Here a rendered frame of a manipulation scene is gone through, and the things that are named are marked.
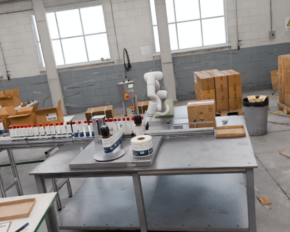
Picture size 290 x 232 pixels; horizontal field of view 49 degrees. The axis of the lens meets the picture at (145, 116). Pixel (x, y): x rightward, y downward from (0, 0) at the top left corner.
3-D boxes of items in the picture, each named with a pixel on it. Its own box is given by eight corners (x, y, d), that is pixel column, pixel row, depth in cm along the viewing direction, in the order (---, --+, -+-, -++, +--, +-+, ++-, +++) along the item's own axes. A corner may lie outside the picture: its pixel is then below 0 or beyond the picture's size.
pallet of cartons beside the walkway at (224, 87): (244, 115, 677) (241, 73, 655) (204, 120, 680) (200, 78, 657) (229, 102, 794) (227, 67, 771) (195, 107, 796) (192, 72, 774)
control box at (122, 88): (118, 100, 363) (116, 83, 358) (130, 96, 374) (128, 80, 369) (124, 100, 356) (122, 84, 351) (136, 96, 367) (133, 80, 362)
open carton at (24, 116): (7, 134, 479) (0, 111, 470) (20, 124, 531) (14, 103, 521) (36, 130, 478) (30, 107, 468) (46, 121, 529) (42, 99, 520)
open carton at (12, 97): (-3, 110, 685) (-8, 93, 675) (7, 106, 727) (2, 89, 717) (14, 108, 680) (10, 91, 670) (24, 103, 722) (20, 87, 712)
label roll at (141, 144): (145, 147, 320) (143, 133, 316) (157, 151, 304) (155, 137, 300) (129, 153, 309) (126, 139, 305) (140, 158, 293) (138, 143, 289)
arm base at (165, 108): (155, 115, 438) (153, 108, 423) (155, 103, 447) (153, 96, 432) (169, 114, 435) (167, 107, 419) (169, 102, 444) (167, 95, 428)
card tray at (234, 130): (216, 137, 334) (215, 134, 333) (216, 129, 358) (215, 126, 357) (246, 136, 327) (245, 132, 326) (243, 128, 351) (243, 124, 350)
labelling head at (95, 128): (94, 140, 362) (90, 118, 355) (98, 136, 374) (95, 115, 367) (106, 140, 358) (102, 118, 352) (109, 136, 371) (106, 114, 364)
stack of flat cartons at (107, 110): (87, 126, 762) (84, 113, 753) (89, 120, 814) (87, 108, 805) (113, 122, 763) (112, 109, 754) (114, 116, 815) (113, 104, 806)
